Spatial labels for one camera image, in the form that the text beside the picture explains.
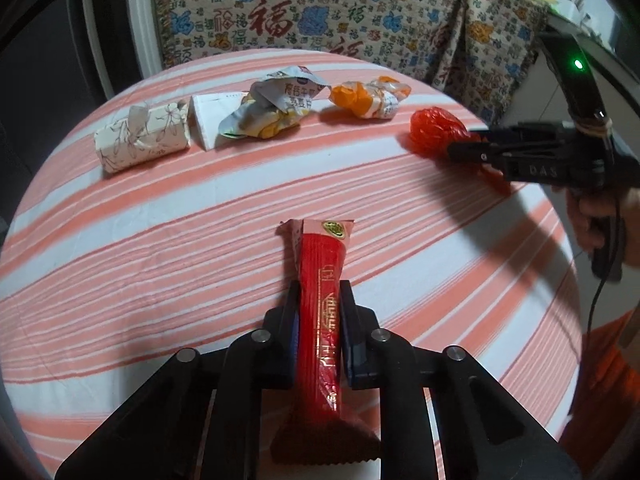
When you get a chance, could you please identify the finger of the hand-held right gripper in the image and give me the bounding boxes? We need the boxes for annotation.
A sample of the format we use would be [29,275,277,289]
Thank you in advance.
[445,140,507,181]
[480,121,578,147]

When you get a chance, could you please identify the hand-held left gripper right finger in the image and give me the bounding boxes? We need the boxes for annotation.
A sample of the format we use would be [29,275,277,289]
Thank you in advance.
[337,280,583,480]

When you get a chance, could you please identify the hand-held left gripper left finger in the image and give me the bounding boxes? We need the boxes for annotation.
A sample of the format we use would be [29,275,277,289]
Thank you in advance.
[55,280,303,480]

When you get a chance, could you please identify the long red snack wrapper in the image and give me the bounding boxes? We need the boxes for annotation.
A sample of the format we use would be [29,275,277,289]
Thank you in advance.
[271,217,382,463]

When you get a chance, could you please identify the red plastic bag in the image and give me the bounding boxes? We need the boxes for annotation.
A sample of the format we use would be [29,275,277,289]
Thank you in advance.
[410,106,513,196]

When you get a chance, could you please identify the person's right hand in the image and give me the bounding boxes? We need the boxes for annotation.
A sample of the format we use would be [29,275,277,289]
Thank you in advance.
[565,187,628,252]

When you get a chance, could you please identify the crumpled orange white wrapper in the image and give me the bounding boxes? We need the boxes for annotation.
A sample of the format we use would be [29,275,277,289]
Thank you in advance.
[327,76,412,121]

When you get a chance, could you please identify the crumpled white yellow wrapper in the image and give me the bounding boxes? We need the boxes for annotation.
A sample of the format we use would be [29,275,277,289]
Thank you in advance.
[218,65,331,140]

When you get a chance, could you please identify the person's orange clothing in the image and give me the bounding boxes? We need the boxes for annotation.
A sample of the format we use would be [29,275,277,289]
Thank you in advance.
[557,300,640,461]

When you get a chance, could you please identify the large printed blanket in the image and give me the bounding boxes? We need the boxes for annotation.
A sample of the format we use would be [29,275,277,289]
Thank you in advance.
[150,0,471,86]

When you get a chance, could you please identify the white paper box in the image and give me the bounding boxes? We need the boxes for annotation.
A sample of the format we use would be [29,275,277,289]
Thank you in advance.
[189,91,251,152]

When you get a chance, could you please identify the floral tissue pack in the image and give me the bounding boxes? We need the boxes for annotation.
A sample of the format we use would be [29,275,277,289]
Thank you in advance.
[94,101,192,176]

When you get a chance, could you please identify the black cable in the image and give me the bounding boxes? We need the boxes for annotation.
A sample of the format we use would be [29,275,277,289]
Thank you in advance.
[582,200,626,343]

